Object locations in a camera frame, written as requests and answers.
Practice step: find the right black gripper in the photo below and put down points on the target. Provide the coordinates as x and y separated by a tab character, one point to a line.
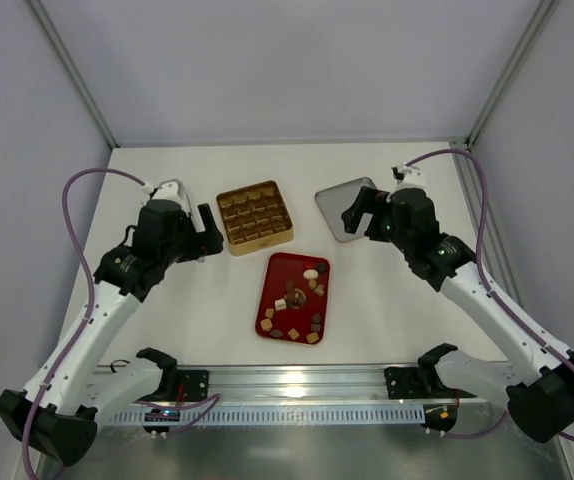
373	220

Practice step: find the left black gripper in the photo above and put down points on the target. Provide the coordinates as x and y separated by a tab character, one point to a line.
194	240

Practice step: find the white bar chocolate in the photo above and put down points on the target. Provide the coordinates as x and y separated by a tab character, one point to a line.
280	304

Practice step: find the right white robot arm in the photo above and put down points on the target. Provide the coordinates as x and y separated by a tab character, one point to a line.
536	388

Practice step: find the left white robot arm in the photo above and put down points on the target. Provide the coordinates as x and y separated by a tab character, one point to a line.
60	411

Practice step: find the gold chocolate tin box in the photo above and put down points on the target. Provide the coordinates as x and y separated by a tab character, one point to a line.
255	217

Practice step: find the white oval chocolate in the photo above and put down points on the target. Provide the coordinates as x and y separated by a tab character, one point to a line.
310	274

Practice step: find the caramel square chocolate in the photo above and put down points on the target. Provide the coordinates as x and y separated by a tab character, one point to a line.
266	325

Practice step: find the gold leaf-embossed square chocolate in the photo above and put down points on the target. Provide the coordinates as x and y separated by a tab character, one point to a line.
294	334

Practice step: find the gold stepped square chocolate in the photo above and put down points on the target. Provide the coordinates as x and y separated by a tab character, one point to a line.
312	337

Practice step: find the silver tin lid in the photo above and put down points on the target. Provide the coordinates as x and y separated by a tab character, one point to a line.
335	200

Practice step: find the red rectangular tray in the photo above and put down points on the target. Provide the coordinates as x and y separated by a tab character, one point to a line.
284	280

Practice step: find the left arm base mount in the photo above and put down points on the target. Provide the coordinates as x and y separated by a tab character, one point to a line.
189	385

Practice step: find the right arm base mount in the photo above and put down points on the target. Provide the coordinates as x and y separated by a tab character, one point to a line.
403	383

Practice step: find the aluminium rail frame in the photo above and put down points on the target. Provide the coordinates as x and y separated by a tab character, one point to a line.
308	382

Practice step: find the perforated cable duct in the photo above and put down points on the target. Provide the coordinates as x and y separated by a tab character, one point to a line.
247	415

